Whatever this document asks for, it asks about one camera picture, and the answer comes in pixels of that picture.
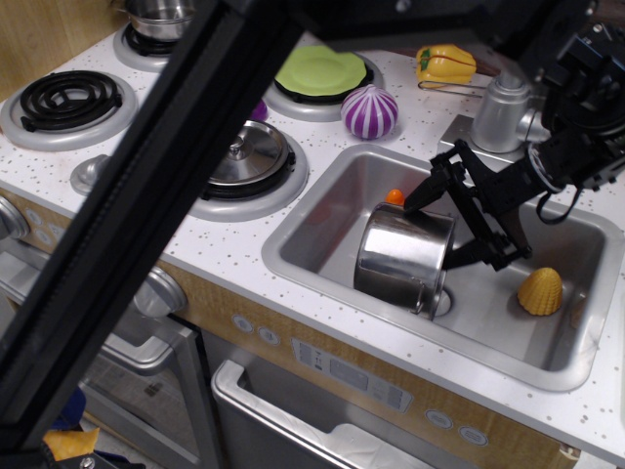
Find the green toy plate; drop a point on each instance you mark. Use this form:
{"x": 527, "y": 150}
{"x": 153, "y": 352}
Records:
{"x": 318, "y": 72}

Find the blue clamp tool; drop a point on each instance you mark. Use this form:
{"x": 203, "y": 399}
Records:
{"x": 72, "y": 412}

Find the yellow cloth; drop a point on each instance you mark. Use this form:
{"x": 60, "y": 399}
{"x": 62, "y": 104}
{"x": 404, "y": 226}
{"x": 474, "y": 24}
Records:
{"x": 65, "y": 444}

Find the small steel pot on burner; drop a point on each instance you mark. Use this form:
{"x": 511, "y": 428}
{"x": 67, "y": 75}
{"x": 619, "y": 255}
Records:
{"x": 160, "y": 20}

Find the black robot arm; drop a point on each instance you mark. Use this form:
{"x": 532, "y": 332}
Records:
{"x": 583, "y": 73}

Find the dishwasher door with handle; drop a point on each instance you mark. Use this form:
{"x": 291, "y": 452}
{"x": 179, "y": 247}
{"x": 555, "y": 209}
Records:
{"x": 272, "y": 419}

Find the oven door with handle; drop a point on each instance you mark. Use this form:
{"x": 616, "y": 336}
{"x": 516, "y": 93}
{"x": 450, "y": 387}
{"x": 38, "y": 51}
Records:
{"x": 147, "y": 387}

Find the stainless steel pot lid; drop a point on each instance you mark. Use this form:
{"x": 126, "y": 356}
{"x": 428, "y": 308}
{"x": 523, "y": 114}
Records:
{"x": 258, "y": 152}

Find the black camera frame bar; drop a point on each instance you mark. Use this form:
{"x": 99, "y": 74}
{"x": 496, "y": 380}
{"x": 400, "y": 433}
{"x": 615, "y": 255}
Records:
{"x": 216, "y": 75}

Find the yellow toy bell pepper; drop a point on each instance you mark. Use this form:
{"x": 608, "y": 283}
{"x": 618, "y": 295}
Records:
{"x": 443, "y": 64}

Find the silver toy faucet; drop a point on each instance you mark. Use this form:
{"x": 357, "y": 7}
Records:
{"x": 508, "y": 120}

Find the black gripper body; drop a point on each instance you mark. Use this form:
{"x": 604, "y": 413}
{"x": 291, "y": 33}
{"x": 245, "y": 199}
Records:
{"x": 489, "y": 201}

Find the black coil burner left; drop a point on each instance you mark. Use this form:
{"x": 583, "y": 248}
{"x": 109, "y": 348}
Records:
{"x": 67, "y": 100}

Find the silver oven knob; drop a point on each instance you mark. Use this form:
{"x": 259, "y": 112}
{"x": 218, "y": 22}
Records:
{"x": 159, "y": 295}

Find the purple striped toy onion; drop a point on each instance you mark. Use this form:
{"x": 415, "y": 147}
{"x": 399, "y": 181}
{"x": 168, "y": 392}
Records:
{"x": 369, "y": 112}

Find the silver sink basin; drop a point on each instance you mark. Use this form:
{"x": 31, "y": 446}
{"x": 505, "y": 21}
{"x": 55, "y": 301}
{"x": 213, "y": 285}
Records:
{"x": 317, "y": 243}

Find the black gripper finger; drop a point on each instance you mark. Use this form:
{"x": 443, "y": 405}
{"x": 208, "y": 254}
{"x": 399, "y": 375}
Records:
{"x": 474, "y": 251}
{"x": 429, "y": 191}

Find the orange toy carrot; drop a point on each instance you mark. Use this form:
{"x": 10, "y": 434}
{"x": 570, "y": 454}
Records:
{"x": 395, "y": 197}

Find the grey stove knob front left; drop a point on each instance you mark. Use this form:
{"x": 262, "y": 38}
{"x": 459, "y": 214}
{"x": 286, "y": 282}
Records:
{"x": 85, "y": 175}

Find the purple toy eggplant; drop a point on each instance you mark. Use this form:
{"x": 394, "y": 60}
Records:
{"x": 260, "y": 112}

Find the yellow toy corn piece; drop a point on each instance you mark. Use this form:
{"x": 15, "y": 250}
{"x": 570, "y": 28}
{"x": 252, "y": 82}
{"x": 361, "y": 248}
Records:
{"x": 541, "y": 293}

